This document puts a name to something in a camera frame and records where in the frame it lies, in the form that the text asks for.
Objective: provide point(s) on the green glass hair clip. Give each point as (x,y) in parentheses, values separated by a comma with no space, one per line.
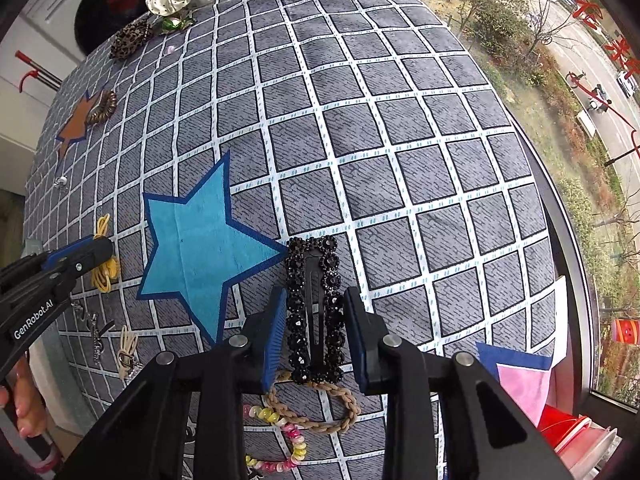
(176,24)

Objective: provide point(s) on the white washing machine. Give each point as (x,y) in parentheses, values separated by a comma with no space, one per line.
(100,5)

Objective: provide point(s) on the dark window frame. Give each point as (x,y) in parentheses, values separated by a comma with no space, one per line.
(570,260)

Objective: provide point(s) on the red bucket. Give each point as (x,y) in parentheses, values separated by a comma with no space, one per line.
(562,422)

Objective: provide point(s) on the small silver earring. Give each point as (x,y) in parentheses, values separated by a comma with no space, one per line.
(62,181)

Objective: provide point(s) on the red lantern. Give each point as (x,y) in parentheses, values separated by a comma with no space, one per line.
(626,332)

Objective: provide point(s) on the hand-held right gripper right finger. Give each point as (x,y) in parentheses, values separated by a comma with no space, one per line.
(361,342)

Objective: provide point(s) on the leopard print scrunchie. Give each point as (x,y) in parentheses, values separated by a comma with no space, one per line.
(130,39)

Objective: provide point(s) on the red window decal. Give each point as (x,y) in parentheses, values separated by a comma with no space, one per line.
(587,7)

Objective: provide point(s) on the person's left hand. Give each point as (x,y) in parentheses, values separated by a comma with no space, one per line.
(27,412)

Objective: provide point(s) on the white plastic container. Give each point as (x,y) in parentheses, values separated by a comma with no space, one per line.
(592,445)

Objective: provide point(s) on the gold thin hair pin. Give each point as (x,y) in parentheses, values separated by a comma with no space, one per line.
(127,355)

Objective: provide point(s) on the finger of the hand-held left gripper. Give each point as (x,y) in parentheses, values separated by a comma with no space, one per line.
(62,280)
(75,254)

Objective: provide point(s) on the grey checked tablecloth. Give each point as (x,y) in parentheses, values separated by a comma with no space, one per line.
(400,160)

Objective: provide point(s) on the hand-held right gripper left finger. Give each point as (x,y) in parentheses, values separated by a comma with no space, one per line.
(274,342)

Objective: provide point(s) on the black beaded hair clip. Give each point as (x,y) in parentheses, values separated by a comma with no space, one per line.
(296,310)

